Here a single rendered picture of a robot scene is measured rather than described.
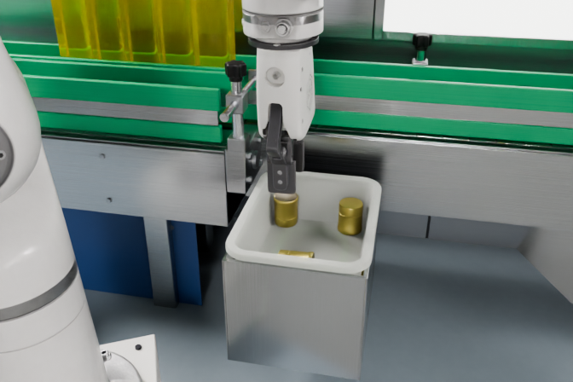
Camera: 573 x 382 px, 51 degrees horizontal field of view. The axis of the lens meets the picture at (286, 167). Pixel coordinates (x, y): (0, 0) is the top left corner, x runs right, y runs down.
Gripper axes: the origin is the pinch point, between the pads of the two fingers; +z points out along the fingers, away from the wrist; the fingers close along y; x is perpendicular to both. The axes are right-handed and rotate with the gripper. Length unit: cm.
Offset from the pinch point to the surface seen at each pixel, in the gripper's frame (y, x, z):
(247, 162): 12.9, 8.3, 6.2
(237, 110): 10.7, 8.7, -2.6
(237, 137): 11.3, 9.1, 1.7
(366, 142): 20.8, -8.0, 5.5
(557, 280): 41, -45, 42
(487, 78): 29.8, -25.3, -2.4
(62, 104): 14.1, 36.6, -0.7
